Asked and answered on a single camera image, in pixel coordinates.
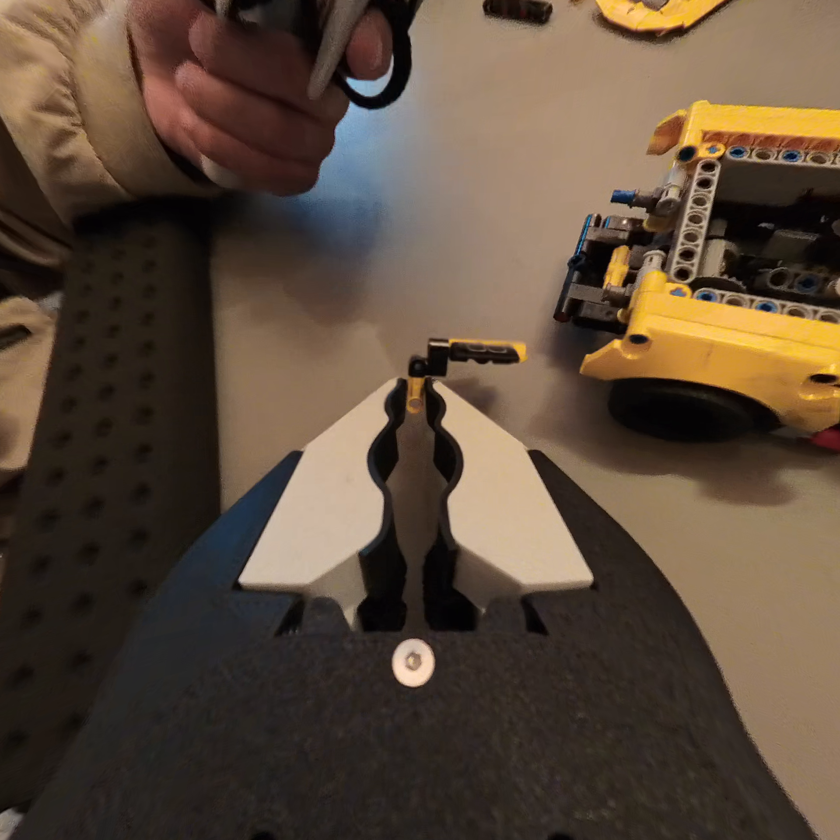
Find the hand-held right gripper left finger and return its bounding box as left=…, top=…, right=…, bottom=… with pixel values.
left=238, top=377, right=409, bottom=632

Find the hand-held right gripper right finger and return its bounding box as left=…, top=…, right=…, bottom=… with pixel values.
left=423, top=377, right=595, bottom=632

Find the small yellow brick assembly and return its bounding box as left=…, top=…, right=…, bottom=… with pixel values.
left=407, top=338, right=528, bottom=414

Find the person's left forearm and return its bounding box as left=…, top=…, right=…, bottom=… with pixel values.
left=0, top=0, right=198, bottom=263

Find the person's left hand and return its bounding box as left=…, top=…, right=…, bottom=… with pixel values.
left=128, top=0, right=395, bottom=198

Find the black brick beam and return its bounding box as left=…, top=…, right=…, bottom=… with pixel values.
left=482, top=0, right=553, bottom=24

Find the black perforated edge pad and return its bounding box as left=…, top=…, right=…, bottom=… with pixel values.
left=0, top=203, right=221, bottom=808

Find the yellow toy brick car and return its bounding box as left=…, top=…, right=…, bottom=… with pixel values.
left=554, top=100, right=840, bottom=454

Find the yellow brick body panel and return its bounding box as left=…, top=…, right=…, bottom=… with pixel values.
left=594, top=0, right=729, bottom=35

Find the person's beige jacket torso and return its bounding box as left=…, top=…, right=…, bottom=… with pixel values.
left=0, top=249, right=67, bottom=487

